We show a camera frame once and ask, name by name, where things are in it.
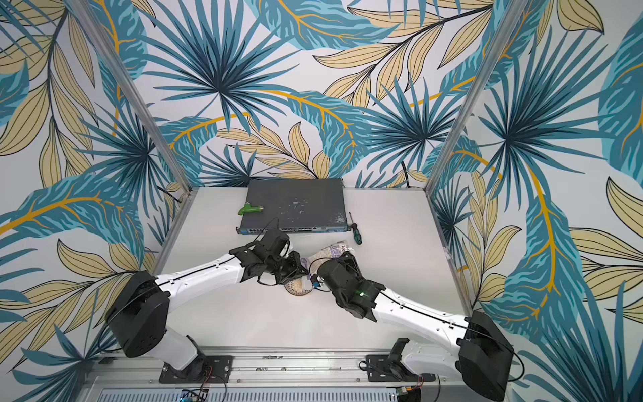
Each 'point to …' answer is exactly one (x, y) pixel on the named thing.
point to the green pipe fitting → (249, 208)
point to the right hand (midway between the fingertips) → (338, 257)
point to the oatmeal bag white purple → (309, 265)
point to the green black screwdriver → (358, 239)
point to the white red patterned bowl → (300, 286)
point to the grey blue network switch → (299, 205)
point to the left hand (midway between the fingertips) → (308, 273)
